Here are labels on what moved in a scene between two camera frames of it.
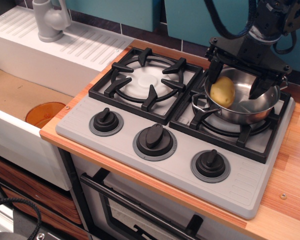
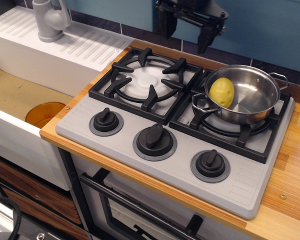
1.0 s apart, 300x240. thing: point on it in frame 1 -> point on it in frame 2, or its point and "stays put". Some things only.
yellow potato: (222, 91) stays put
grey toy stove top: (176, 160) stays put
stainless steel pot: (244, 110) stays put
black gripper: (255, 53) -> (208, 13)
